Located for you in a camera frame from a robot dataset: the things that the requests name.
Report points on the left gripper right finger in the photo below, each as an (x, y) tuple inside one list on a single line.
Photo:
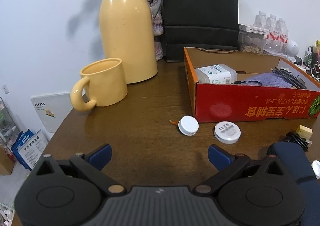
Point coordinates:
[(219, 158)]

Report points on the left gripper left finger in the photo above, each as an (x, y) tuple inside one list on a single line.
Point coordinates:
[(100, 157)]

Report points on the small white bottle cap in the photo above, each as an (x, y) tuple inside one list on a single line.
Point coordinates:
[(188, 125)]

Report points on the navy blue soft case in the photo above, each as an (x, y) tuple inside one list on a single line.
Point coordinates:
[(294, 158)]

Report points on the clear cotton swab box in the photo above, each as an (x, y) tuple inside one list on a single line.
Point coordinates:
[(216, 74)]

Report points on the purple woven cloth pouch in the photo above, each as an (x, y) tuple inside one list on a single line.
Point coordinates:
[(267, 80)]

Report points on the flat white round tin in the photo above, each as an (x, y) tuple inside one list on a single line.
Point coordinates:
[(227, 132)]

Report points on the red cardboard box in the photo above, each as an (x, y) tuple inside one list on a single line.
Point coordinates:
[(240, 102)]

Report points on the blue white pamphlets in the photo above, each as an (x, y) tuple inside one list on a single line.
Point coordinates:
[(29, 147)]

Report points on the yellow ceramic mug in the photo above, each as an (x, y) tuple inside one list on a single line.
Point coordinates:
[(102, 84)]

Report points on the beige eraser block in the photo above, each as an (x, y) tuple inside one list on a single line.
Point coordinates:
[(304, 132)]

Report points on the clear seed container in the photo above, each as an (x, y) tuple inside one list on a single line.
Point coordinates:
[(252, 39)]

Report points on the water bottle middle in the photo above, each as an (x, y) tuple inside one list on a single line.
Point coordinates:
[(270, 26)]

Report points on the white round robot toy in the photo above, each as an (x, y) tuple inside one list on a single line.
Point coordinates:
[(291, 51)]

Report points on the yellow thermos jug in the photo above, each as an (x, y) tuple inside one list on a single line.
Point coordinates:
[(127, 33)]

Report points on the water bottle right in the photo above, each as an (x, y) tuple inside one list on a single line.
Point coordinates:
[(282, 35)]

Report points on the knitted purple vase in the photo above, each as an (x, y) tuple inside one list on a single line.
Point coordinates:
[(157, 25)]

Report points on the black paper shopping bag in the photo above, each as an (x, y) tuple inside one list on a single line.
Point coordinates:
[(208, 24)]

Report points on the colourful snack bag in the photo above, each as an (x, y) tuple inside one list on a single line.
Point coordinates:
[(317, 47)]

